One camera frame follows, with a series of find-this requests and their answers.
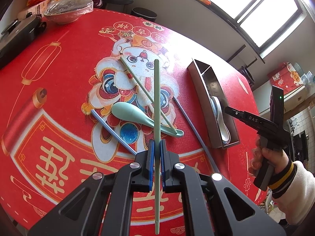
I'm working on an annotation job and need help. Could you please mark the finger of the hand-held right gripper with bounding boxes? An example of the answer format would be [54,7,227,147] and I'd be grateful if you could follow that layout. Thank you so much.
[225,106,274,129]

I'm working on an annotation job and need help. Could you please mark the red printed table mat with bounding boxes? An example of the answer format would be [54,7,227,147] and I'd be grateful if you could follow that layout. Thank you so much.
[0,7,265,236]

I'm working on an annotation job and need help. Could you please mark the bowl covered with plastic wrap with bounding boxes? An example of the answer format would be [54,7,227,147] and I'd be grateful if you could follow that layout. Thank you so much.
[44,0,94,25]

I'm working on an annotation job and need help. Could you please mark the white ceramic spoon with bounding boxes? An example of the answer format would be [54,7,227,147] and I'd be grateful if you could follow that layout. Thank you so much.
[210,95,232,143]

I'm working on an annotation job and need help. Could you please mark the person's right hand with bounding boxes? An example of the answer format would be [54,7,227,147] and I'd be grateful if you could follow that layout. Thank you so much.
[248,138,289,177]

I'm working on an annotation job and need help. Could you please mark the black tabletop appliance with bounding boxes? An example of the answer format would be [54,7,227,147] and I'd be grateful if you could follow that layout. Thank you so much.
[0,14,47,70]

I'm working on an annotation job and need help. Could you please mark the clear plastic storage box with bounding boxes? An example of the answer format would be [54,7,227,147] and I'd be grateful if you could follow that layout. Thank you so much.
[299,70,315,89]

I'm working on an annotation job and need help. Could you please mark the blue chopstick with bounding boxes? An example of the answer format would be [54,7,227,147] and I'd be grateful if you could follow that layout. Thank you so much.
[91,110,137,156]
[173,97,220,173]

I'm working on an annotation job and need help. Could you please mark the stainless steel utensil tray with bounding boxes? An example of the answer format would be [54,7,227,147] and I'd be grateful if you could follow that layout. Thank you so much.
[188,58,240,149]

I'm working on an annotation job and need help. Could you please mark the dark framed window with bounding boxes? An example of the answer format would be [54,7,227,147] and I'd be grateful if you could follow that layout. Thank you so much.
[175,0,310,64]

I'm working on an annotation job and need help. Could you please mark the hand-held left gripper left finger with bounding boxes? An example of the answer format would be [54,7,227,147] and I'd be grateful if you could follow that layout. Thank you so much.
[27,139,155,236]

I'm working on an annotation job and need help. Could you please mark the dark metal rack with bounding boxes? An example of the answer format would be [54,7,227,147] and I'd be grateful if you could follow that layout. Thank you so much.
[228,44,258,67]

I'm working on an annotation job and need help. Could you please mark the black round bin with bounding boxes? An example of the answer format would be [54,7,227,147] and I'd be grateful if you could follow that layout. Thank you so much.
[130,7,158,24]

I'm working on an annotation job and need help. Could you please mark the red printed fridge cover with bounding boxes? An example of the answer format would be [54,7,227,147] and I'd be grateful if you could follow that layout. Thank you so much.
[268,63,304,89]

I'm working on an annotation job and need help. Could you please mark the white refrigerator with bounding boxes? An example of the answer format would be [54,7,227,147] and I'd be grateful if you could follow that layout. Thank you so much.
[268,63,315,115]

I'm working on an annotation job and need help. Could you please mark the green chopstick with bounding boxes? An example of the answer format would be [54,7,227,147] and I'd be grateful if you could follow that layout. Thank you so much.
[120,56,178,134]
[153,58,163,234]

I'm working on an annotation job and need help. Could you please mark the green spoon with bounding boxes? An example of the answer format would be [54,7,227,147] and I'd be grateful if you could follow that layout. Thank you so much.
[111,102,184,138]

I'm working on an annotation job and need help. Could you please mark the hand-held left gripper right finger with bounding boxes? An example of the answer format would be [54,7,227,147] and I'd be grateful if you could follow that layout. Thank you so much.
[160,139,287,236]

